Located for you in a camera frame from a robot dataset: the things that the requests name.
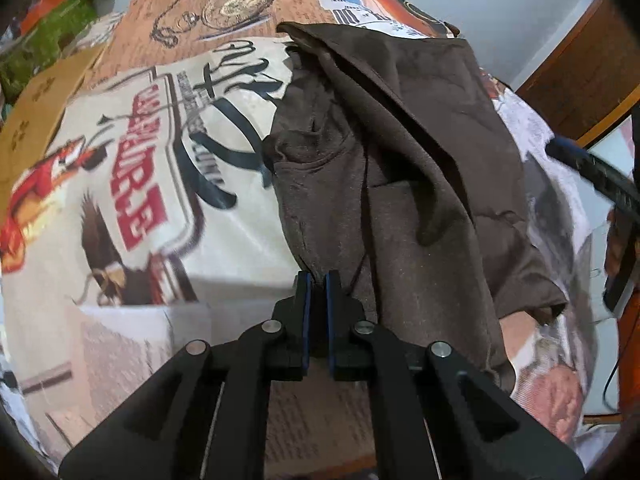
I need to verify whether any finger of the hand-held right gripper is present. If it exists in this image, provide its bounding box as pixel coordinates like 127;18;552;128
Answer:
544;136;640;213

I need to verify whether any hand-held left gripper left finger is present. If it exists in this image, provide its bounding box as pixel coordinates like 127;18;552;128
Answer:
59;271;313;480

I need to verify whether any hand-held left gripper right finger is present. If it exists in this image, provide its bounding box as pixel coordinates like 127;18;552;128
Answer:
325;270;586;480

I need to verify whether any brown t-shirt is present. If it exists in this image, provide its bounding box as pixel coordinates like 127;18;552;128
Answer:
262;21;569;394

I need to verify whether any printed blanket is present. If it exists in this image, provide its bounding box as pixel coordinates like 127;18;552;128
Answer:
0;0;601;466

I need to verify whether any green storage box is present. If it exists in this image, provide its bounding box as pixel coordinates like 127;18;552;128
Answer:
0;0;99;102

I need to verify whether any black cable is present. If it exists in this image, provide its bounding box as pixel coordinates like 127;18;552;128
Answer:
602;354;624;414

